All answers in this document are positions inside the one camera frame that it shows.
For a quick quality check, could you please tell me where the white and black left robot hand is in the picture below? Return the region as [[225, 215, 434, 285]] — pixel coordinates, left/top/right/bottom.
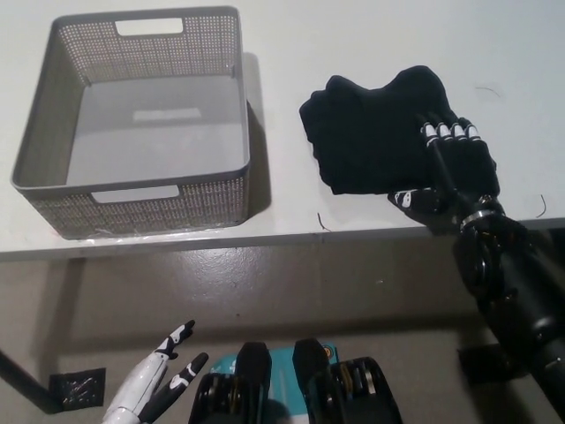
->
[[102, 319, 210, 424]]

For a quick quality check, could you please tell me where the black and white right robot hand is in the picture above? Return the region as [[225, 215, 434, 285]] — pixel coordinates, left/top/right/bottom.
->
[[387, 112, 505, 230]]

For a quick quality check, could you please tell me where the black t-shirt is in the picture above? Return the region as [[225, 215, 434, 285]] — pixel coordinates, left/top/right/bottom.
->
[[298, 64, 501, 198]]

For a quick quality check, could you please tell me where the black floor tape patch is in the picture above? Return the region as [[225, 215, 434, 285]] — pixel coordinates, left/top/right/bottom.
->
[[456, 346, 533, 386], [48, 367, 107, 410]]

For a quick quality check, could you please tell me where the black ribbed robot body block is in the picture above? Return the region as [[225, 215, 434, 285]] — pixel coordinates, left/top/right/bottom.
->
[[188, 341, 274, 424], [293, 337, 403, 424]]

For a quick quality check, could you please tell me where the black metal table leg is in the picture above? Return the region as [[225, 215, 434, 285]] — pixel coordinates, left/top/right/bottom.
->
[[0, 351, 58, 415]]

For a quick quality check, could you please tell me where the clear tape strip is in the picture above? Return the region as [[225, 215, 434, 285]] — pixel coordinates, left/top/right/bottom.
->
[[87, 225, 198, 242]]

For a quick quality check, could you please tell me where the grey perforated plastic basket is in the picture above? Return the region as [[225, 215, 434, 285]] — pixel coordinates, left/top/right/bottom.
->
[[11, 4, 254, 242]]

